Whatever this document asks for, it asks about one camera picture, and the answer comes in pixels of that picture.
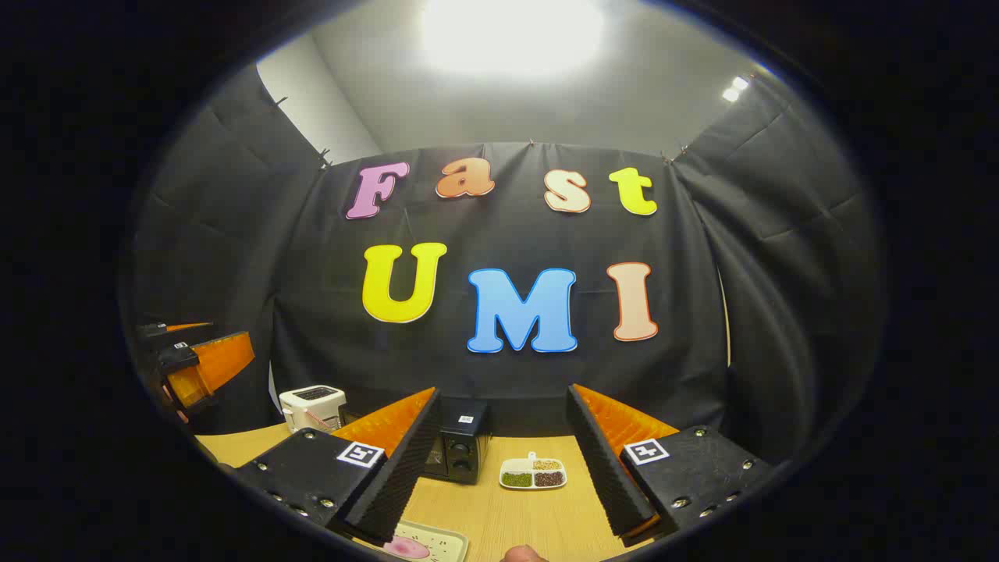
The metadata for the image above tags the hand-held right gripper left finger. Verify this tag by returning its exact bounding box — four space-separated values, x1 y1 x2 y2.
234 387 443 546

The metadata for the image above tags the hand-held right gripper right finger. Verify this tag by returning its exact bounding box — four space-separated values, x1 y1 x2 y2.
567 383 775 539

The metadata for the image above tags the pink meat slice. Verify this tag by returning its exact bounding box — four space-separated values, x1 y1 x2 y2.
381 536 432 560

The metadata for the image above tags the black electric oven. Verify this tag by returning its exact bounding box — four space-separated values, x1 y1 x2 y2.
424 397 492 486

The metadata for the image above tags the cream food tray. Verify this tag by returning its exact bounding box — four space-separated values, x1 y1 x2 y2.
373 520 470 562

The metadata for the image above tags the white divided dish of beans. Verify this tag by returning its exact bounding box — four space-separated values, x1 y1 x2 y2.
499 452 568 491

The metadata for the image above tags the white toaster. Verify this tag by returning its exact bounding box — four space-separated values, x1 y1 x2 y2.
279 385 348 435

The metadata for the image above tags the black backdrop cloth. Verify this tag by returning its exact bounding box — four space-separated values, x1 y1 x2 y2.
121 66 887 469

